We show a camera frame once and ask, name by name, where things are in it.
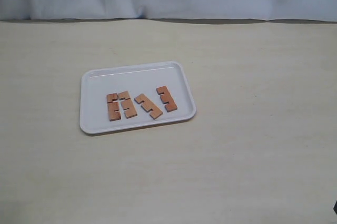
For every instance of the notched wooden piece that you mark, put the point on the notched wooden piece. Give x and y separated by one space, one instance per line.
127 104
148 106
166 99
113 107

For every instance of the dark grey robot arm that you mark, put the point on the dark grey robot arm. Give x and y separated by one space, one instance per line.
335 208

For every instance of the white rectangular plastic tray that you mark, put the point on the white rectangular plastic tray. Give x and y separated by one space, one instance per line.
137 79

